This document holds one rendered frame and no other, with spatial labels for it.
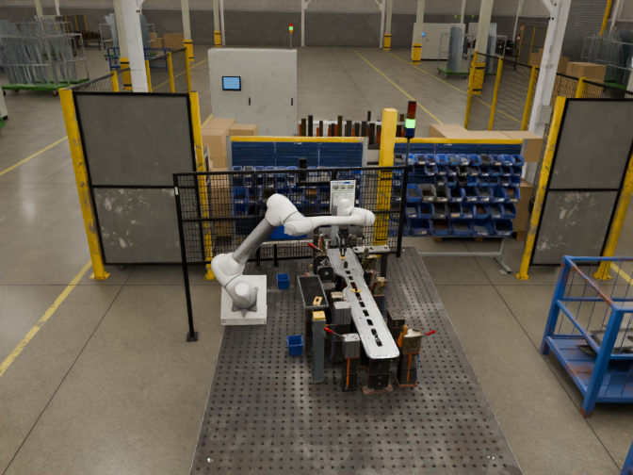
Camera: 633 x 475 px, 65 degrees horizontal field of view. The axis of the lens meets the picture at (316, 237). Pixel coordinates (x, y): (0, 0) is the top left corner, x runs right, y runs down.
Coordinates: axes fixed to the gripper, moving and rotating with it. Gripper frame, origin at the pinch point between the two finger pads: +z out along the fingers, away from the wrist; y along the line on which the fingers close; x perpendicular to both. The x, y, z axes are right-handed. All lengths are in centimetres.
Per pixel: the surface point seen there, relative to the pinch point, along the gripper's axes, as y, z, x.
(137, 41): -195, -124, 376
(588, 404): 170, 94, -83
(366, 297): 5, 7, -56
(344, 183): 11, -36, 54
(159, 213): -158, 31, 172
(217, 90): -108, -25, 650
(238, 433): -81, 37, -132
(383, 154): 44, -58, 58
